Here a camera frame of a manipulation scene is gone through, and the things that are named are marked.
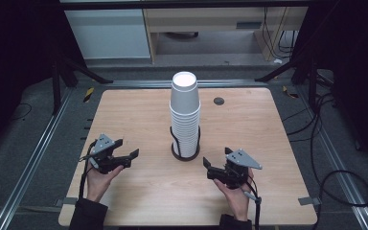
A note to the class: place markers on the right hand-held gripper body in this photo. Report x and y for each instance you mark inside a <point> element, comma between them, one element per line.
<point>241,159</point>

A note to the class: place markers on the yellow black tape strip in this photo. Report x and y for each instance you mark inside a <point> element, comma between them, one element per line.
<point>290,92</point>
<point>88,95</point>

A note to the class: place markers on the grey table bracket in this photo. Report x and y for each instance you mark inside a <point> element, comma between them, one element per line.
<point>66,201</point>
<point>310,201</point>

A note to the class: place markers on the white cabinet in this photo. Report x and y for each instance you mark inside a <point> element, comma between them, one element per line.
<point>108,33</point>

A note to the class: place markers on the dark round table grommet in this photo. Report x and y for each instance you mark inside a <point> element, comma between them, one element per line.
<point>218,101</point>

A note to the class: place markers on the dark curtain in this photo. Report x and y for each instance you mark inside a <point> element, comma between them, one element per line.
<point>357,64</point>
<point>12,64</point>

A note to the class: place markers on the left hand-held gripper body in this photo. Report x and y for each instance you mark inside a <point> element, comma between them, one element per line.
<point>103,143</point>

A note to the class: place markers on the stack of white cups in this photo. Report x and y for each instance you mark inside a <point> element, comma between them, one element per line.
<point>185,131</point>

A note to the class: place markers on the small white floor object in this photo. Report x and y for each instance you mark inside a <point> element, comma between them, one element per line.
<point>278,61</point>

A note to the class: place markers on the person's left hand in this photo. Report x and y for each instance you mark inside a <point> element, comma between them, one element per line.
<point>97,185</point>

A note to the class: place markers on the light wooden desk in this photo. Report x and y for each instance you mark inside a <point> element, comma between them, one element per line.
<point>204,19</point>

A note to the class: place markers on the black metal stand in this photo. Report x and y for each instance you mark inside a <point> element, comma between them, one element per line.
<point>311,83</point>
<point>56,89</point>

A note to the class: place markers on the metal floor rail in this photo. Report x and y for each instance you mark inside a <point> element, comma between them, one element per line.
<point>33,159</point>
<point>140,83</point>
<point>341,169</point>

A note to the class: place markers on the person's right hand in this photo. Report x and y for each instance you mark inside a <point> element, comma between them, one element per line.
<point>236,199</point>

